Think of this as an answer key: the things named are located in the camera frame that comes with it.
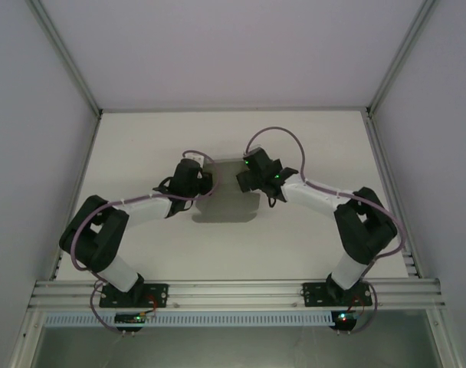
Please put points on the grey cloth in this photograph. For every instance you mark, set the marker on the grey cloth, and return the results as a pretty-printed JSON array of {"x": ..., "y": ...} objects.
[{"x": 227, "y": 203}]

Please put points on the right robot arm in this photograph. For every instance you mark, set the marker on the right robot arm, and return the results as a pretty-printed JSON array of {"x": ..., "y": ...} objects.
[{"x": 355, "y": 234}]

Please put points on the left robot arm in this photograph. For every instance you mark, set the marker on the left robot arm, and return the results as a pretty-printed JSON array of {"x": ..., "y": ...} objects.
[{"x": 102, "y": 237}]

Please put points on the aluminium side rail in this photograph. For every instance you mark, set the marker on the aluminium side rail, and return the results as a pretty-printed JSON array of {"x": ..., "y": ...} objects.
[
  {"x": 390, "y": 191},
  {"x": 74, "y": 199}
]

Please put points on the long aluminium table rail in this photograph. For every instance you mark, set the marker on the long aluminium table rail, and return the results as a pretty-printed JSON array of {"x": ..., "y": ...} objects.
[{"x": 233, "y": 293}]

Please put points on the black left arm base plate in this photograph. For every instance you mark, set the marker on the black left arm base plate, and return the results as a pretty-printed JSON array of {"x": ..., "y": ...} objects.
[{"x": 156, "y": 295}]

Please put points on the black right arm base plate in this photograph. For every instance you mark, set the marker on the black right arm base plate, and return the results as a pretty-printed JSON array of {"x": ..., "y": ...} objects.
[{"x": 313, "y": 295}]

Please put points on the aluminium frame post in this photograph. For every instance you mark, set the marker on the aluminium frame post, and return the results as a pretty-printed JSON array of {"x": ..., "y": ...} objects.
[
  {"x": 64, "y": 57},
  {"x": 401, "y": 57}
]

